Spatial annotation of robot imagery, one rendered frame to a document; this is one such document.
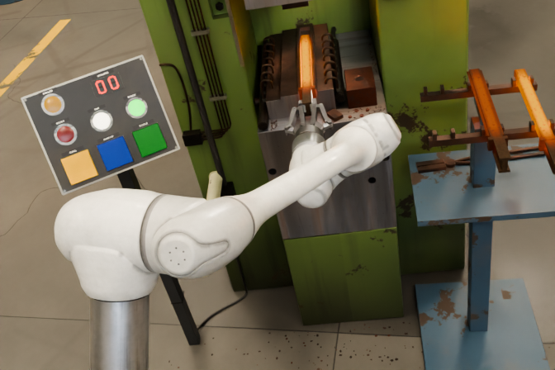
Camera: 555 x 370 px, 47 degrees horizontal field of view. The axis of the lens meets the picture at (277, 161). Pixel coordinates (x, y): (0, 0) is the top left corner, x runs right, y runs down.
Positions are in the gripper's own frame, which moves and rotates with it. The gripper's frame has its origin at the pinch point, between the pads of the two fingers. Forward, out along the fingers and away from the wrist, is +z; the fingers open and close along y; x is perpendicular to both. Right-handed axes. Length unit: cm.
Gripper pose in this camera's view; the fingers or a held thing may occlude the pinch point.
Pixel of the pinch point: (307, 101)
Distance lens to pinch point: 181.4
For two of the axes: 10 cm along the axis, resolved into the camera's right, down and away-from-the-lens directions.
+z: 0.2, -6.2, 7.8
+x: -1.7, -7.7, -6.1
